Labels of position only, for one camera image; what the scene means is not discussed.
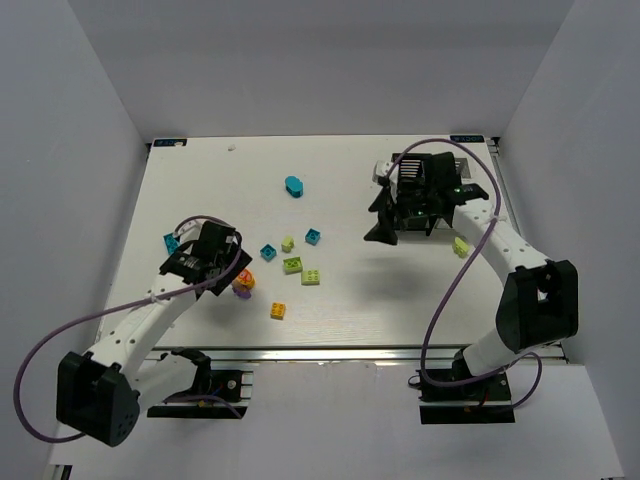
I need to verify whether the small lime lego brick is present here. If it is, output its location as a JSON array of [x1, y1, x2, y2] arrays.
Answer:
[[281, 236, 295, 253]]

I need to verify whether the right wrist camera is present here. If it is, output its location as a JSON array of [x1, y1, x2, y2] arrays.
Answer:
[[372, 160, 393, 183]]

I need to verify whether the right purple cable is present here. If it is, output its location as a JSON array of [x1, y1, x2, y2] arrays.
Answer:
[[383, 137, 544, 415]]

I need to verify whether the aluminium table rail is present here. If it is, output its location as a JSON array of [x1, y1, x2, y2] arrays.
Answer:
[[146, 345, 566, 362]]

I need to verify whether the yellow square lego brick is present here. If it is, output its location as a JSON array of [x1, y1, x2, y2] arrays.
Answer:
[[270, 302, 286, 320]]

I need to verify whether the teal square lego brick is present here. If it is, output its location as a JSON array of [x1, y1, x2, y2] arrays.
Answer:
[[260, 244, 277, 262], [305, 228, 321, 245]]

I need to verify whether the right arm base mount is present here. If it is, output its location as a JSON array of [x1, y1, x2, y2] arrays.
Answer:
[[411, 373, 515, 425]]

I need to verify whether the teal rounded lego brick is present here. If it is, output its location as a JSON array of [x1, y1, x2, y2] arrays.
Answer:
[[284, 175, 304, 198]]

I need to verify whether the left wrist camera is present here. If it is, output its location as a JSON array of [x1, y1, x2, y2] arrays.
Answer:
[[172, 220, 199, 243]]

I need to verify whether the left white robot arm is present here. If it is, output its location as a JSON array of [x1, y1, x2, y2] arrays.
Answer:
[[56, 220, 252, 447]]

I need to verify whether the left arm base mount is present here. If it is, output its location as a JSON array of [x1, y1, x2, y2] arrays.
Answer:
[[146, 348, 253, 420]]

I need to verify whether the lime lego brick near container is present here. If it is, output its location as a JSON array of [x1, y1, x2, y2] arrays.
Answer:
[[452, 237, 470, 258]]

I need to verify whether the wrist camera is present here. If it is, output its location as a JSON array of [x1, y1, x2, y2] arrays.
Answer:
[[172, 220, 199, 243], [372, 160, 393, 183]]

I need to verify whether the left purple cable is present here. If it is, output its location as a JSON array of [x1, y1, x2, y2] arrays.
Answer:
[[12, 215, 246, 444]]

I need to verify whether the lime lego brick with studs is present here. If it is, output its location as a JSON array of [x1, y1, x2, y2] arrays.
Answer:
[[301, 269, 321, 286]]

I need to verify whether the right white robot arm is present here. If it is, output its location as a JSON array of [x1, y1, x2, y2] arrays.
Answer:
[[364, 152, 578, 387]]

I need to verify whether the white slotted container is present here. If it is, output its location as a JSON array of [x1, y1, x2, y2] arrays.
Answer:
[[454, 157, 472, 182]]

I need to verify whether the orange purple lego figure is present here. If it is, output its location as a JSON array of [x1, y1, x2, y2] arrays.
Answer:
[[231, 269, 256, 299]]

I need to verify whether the flat teal lego plate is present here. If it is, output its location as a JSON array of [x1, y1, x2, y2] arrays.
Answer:
[[163, 233, 180, 255]]

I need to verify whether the purple cable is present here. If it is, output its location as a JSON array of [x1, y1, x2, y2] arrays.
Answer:
[[12, 215, 246, 444], [383, 137, 544, 415]]

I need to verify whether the lime lego brick upside down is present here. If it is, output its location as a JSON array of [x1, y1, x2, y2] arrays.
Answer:
[[283, 256, 303, 275]]

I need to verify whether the black slotted container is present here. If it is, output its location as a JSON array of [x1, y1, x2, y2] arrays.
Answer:
[[392, 153, 437, 236]]

